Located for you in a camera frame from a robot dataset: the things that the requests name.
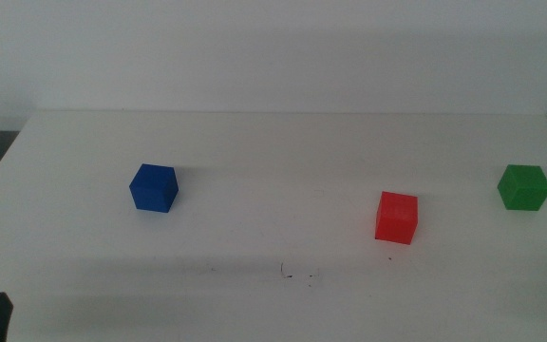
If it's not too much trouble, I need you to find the red cube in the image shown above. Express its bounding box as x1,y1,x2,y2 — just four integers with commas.
374,191,420,246

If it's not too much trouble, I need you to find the blue cube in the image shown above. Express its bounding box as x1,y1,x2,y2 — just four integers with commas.
128,163,179,214

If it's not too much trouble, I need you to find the green cube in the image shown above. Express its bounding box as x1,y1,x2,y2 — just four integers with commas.
497,163,547,212

